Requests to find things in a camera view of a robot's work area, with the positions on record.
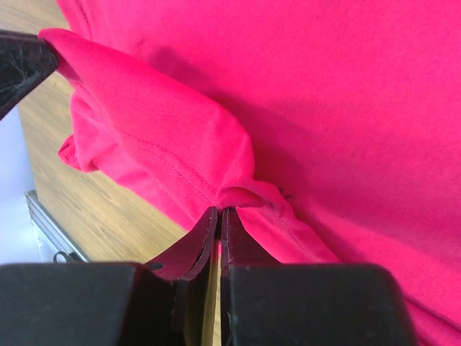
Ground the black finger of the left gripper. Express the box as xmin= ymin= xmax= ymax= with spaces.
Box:
xmin=0 ymin=30 xmax=58 ymax=117

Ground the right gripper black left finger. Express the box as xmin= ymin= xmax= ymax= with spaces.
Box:
xmin=1 ymin=207 xmax=218 ymax=345

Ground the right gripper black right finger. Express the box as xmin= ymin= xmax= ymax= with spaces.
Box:
xmin=220 ymin=208 xmax=417 ymax=345

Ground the magenta red t-shirt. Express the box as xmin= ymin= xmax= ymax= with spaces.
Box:
xmin=39 ymin=1 xmax=460 ymax=345

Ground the aluminium frame rail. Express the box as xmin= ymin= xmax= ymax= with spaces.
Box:
xmin=25 ymin=190 xmax=89 ymax=263

